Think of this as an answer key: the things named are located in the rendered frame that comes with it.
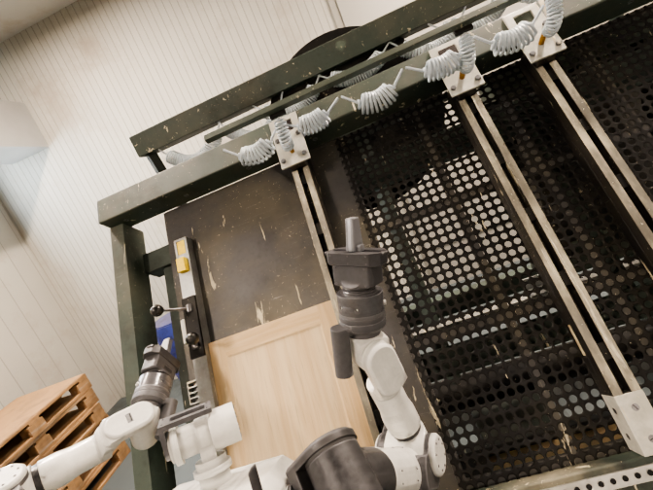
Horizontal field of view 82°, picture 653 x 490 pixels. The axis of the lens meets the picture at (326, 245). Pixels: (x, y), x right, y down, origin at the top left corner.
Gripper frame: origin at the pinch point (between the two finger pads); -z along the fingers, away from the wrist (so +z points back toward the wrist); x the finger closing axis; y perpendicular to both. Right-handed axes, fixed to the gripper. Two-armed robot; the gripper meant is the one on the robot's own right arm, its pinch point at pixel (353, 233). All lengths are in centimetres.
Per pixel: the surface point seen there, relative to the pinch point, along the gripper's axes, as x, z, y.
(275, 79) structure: 82, -56, 69
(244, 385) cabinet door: 51, 48, 7
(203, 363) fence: 63, 41, 2
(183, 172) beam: 83, -19, 19
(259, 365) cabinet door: 48, 43, 11
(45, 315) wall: 472, 102, 53
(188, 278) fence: 77, 17, 9
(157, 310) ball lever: 71, 22, -5
